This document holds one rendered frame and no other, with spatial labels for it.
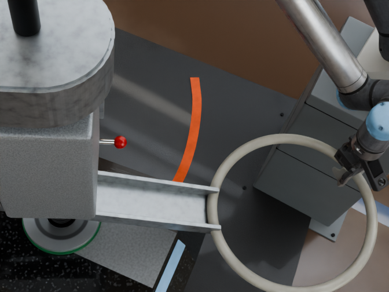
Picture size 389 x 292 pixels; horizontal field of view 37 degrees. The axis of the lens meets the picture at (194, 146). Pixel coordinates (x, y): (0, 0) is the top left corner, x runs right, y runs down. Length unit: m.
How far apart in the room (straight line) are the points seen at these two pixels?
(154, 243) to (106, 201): 0.21
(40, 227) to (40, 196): 0.43
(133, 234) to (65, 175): 0.59
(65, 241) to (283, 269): 1.24
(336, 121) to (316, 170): 0.36
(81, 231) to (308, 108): 0.90
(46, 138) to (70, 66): 0.17
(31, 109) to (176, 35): 2.22
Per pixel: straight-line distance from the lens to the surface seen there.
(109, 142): 1.37
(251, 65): 3.04
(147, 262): 1.64
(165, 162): 2.67
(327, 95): 2.00
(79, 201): 1.24
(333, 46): 1.54
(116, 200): 1.55
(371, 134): 1.52
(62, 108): 0.89
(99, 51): 0.88
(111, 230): 1.67
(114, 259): 1.64
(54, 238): 1.64
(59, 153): 1.02
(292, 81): 3.05
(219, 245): 1.59
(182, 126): 2.76
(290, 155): 2.34
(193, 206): 1.63
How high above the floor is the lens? 2.44
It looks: 63 degrees down
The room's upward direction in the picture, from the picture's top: 18 degrees clockwise
